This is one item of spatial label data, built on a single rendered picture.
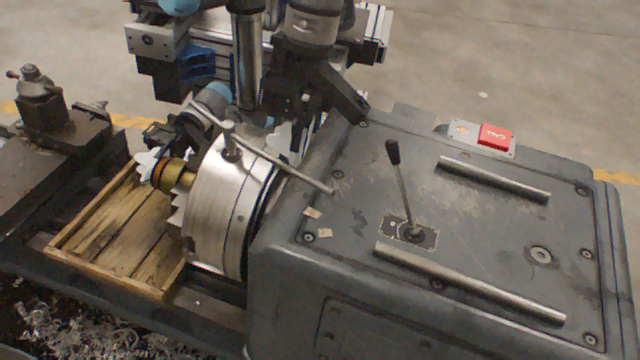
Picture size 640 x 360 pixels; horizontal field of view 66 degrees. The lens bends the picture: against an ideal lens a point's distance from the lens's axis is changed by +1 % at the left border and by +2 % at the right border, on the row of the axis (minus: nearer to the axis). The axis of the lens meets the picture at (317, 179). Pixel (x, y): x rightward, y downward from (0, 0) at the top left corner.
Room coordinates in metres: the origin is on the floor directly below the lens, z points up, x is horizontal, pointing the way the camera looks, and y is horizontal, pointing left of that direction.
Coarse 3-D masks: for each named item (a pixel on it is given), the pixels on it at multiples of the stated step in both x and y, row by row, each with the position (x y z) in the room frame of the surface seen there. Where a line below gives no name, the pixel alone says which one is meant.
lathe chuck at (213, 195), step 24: (216, 144) 0.68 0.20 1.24; (240, 144) 0.68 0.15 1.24; (264, 144) 0.70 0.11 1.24; (216, 168) 0.63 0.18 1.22; (240, 168) 0.63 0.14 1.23; (192, 192) 0.59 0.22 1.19; (216, 192) 0.59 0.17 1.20; (240, 192) 0.59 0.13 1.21; (192, 216) 0.56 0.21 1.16; (216, 216) 0.56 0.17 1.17; (216, 240) 0.54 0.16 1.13; (216, 264) 0.53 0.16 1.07
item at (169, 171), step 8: (160, 160) 0.73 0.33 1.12; (168, 160) 0.73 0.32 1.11; (176, 160) 0.73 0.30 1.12; (184, 160) 0.74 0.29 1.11; (160, 168) 0.71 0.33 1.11; (168, 168) 0.71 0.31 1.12; (176, 168) 0.71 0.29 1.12; (184, 168) 0.71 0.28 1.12; (152, 176) 0.70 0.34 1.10; (160, 176) 0.70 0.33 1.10; (168, 176) 0.69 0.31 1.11; (176, 176) 0.69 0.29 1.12; (184, 176) 0.70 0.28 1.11; (192, 176) 0.70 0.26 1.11; (152, 184) 0.69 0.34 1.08; (160, 184) 0.69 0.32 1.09; (168, 184) 0.68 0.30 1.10; (184, 184) 0.69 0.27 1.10; (168, 192) 0.68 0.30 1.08
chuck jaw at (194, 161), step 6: (216, 132) 0.76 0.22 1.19; (216, 138) 0.75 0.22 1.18; (204, 144) 0.75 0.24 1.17; (210, 144) 0.74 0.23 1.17; (204, 150) 0.74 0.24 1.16; (192, 156) 0.73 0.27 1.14; (198, 156) 0.73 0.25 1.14; (204, 156) 0.73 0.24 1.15; (192, 162) 0.72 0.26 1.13; (198, 162) 0.72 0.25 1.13; (192, 168) 0.72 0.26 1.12; (198, 168) 0.72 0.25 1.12
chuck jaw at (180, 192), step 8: (176, 184) 0.68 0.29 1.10; (176, 192) 0.66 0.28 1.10; (184, 192) 0.66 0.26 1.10; (176, 200) 0.64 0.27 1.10; (184, 200) 0.64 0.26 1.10; (176, 208) 0.62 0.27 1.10; (184, 208) 0.62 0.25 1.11; (176, 216) 0.59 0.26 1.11; (168, 224) 0.57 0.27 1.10; (176, 224) 0.57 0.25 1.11; (168, 232) 0.57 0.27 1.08; (176, 232) 0.57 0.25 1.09; (184, 240) 0.55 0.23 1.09; (192, 240) 0.55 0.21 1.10; (192, 248) 0.55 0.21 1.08
